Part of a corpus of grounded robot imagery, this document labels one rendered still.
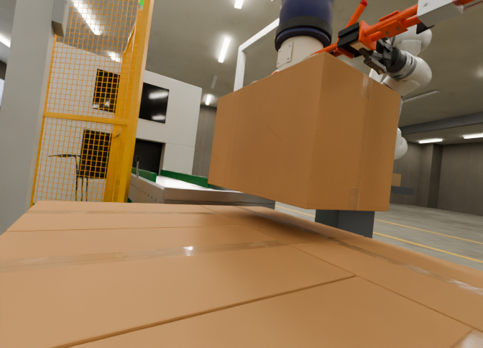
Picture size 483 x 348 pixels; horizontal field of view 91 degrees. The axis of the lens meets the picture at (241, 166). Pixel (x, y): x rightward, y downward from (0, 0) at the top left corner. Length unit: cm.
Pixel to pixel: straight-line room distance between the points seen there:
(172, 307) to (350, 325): 22
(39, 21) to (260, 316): 189
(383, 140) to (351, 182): 21
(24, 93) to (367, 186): 179
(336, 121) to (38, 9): 178
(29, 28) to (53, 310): 174
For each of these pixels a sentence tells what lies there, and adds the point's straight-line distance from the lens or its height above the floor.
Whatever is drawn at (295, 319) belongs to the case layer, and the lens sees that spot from 36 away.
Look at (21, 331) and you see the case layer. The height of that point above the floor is 54.
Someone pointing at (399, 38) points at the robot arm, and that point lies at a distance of 165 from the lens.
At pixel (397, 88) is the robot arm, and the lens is 112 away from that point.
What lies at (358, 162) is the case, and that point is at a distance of 77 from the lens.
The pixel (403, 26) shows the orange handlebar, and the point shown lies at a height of 116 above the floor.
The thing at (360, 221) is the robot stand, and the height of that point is 52.
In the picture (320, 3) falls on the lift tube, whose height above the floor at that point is 137.
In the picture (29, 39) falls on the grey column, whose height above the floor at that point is 133.
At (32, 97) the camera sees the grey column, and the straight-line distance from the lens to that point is 186.
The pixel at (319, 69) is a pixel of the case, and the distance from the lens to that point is 68.
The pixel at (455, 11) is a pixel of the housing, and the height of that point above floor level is 115.
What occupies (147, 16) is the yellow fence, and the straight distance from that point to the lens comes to 218.
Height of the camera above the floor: 72
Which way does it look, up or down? 2 degrees up
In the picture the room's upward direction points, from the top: 7 degrees clockwise
